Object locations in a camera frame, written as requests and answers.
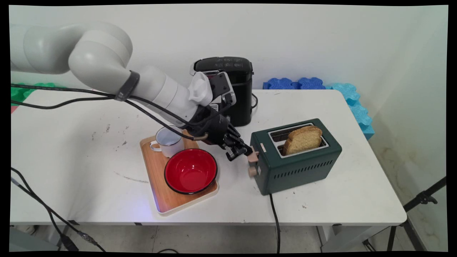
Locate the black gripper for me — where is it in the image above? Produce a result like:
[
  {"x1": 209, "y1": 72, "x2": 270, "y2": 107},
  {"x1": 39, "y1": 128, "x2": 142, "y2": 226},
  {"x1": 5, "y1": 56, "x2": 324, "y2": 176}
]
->
[{"x1": 191, "y1": 107, "x2": 253, "y2": 161}]

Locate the dark green toaster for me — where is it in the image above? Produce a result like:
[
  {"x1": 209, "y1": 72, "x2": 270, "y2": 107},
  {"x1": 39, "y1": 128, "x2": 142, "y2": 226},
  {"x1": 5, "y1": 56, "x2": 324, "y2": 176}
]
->
[{"x1": 248, "y1": 119, "x2": 342, "y2": 196}]

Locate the red bowl with black rim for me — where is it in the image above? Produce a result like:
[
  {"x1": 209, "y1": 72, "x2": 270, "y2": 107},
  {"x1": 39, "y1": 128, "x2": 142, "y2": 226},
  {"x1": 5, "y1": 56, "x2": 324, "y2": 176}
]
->
[{"x1": 164, "y1": 148, "x2": 218, "y2": 195}]

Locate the black coffee machine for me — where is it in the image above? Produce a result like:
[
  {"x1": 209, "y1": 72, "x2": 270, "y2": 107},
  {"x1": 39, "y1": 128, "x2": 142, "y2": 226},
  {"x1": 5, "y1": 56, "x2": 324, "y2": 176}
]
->
[{"x1": 189, "y1": 56, "x2": 255, "y2": 127}]

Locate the white enamel mug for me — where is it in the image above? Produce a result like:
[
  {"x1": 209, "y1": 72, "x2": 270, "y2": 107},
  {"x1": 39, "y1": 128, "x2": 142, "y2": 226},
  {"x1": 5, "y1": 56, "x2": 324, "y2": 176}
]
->
[{"x1": 149, "y1": 126, "x2": 185, "y2": 158}]

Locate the toasted bread slice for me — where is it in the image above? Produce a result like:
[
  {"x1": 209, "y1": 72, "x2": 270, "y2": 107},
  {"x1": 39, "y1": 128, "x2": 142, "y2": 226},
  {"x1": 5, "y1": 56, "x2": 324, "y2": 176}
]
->
[{"x1": 282, "y1": 125, "x2": 323, "y2": 156}]

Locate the dark blue foam mat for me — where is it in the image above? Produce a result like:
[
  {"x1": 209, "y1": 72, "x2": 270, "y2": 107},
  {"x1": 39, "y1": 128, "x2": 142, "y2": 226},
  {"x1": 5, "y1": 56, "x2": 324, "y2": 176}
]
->
[
  {"x1": 298, "y1": 77, "x2": 326, "y2": 90},
  {"x1": 263, "y1": 77, "x2": 298, "y2": 90}
]

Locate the wooden tray with white rim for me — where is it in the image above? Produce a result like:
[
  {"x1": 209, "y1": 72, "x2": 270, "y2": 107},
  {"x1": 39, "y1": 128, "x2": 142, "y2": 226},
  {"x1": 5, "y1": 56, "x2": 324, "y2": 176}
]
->
[{"x1": 139, "y1": 129, "x2": 219, "y2": 217}]

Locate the light blue foam mat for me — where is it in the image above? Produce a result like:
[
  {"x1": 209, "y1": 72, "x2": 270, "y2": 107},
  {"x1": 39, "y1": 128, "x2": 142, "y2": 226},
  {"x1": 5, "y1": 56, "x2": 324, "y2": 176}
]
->
[
  {"x1": 348, "y1": 104, "x2": 375, "y2": 140},
  {"x1": 330, "y1": 83, "x2": 361, "y2": 106}
]

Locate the white table leg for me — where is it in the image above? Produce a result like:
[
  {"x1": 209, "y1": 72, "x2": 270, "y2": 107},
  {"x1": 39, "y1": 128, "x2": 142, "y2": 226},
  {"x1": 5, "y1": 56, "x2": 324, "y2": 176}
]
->
[{"x1": 318, "y1": 224, "x2": 390, "y2": 252}]

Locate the black tripod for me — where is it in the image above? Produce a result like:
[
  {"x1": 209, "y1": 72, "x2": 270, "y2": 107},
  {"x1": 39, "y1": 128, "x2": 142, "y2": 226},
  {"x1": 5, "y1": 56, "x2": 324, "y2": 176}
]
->
[{"x1": 362, "y1": 176, "x2": 447, "y2": 252}]

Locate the green foam mat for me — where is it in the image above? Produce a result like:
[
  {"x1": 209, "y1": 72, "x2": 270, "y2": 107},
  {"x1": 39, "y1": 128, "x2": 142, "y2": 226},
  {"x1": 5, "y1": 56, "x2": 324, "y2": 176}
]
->
[{"x1": 11, "y1": 83, "x2": 56, "y2": 102}]

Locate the wrist camera with grey mount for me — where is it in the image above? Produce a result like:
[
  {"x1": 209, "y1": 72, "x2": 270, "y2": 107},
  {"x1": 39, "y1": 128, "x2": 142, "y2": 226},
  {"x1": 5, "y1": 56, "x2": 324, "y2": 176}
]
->
[{"x1": 208, "y1": 71, "x2": 237, "y2": 107}]

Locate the black toaster power cable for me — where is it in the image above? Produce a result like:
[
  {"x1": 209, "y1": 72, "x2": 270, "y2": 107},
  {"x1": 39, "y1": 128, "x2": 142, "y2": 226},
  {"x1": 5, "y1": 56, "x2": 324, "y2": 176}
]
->
[{"x1": 268, "y1": 193, "x2": 281, "y2": 254}]

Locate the black cable strap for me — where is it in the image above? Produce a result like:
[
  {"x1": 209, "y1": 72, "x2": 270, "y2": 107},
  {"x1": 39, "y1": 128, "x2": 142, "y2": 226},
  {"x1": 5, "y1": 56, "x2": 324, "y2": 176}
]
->
[{"x1": 114, "y1": 70, "x2": 140, "y2": 101}]

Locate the black floor cable with connector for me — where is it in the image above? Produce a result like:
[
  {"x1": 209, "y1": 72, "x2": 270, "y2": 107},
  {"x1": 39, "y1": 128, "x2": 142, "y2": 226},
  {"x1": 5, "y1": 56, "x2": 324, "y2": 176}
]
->
[{"x1": 11, "y1": 177, "x2": 106, "y2": 252}]

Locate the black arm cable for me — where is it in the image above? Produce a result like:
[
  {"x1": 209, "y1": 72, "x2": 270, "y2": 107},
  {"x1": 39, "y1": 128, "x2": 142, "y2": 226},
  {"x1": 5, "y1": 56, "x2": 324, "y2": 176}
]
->
[
  {"x1": 11, "y1": 84, "x2": 200, "y2": 129},
  {"x1": 11, "y1": 96, "x2": 209, "y2": 140}
]

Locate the black floor cable with plug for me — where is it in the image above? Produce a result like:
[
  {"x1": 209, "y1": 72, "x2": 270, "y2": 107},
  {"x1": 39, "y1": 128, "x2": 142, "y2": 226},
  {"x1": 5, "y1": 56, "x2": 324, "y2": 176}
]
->
[{"x1": 11, "y1": 167, "x2": 80, "y2": 252}]

